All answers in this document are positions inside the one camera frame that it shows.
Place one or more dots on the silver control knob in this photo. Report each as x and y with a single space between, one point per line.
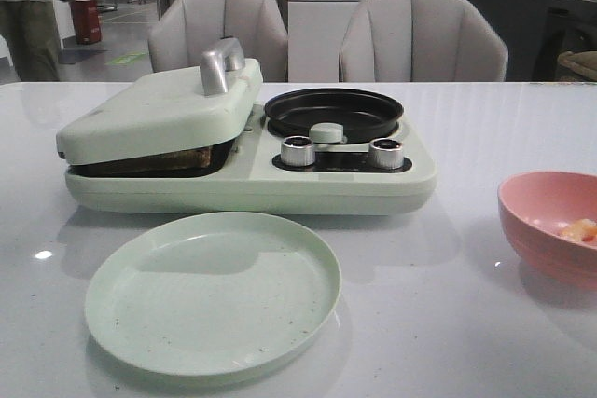
297 151
385 154

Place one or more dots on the pink bowl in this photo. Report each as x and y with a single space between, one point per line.
534 207

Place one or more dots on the left silver control knob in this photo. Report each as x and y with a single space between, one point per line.
297 151

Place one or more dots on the grey upholstered chair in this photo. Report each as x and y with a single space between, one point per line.
189 27
421 41

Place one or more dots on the person in khaki trousers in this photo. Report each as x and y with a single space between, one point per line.
30 30

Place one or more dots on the right grey upholstered chair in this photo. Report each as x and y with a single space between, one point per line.
421 41

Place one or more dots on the left grey upholstered chair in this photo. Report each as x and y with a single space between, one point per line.
189 27

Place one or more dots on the beige cushion at right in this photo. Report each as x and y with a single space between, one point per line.
582 64

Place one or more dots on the white cabinet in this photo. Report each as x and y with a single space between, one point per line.
316 29

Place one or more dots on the mint green round plate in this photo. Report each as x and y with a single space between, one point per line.
214 295

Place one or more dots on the red trash bin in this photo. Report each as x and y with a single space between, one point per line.
86 21

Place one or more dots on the mint green sandwich maker lid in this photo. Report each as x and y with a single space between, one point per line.
165 112

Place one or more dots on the cooked shrimp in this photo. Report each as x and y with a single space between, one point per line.
580 231

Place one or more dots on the bread slice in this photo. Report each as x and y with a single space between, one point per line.
178 160

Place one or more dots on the right silver control knob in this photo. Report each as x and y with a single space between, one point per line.
385 154

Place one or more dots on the black round frying pan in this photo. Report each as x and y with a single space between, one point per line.
364 115

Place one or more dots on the mint green breakfast maker base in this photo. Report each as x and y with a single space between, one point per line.
249 180

